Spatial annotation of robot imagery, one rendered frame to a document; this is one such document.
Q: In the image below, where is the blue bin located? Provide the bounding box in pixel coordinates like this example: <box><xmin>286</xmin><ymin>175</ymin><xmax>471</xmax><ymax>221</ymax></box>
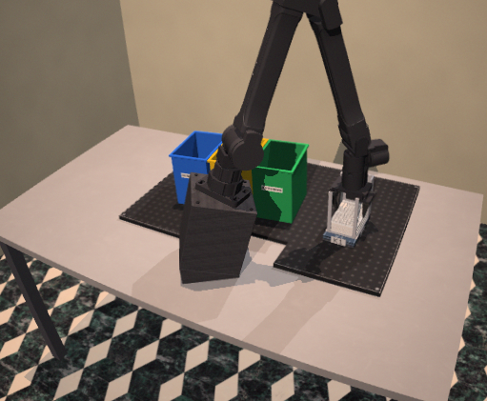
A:
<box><xmin>169</xmin><ymin>130</ymin><xmax>222</xmax><ymax>204</ymax></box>

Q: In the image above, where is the green open-top bin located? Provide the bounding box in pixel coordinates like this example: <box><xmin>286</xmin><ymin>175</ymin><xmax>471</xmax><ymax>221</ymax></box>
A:
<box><xmin>252</xmin><ymin>139</ymin><xmax>308</xmax><ymax>223</ymax></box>

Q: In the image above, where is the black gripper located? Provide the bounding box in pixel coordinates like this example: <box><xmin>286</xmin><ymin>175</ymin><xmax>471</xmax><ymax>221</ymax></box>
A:
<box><xmin>329</xmin><ymin>170</ymin><xmax>375</xmax><ymax>218</ymax></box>

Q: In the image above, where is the yellow bin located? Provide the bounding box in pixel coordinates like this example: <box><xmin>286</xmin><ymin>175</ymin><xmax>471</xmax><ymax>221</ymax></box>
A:
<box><xmin>207</xmin><ymin>139</ymin><xmax>267</xmax><ymax>192</ymax></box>

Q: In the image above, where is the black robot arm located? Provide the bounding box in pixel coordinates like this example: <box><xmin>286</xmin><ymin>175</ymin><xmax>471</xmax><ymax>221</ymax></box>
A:
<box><xmin>195</xmin><ymin>0</ymin><xmax>390</xmax><ymax>208</ymax></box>

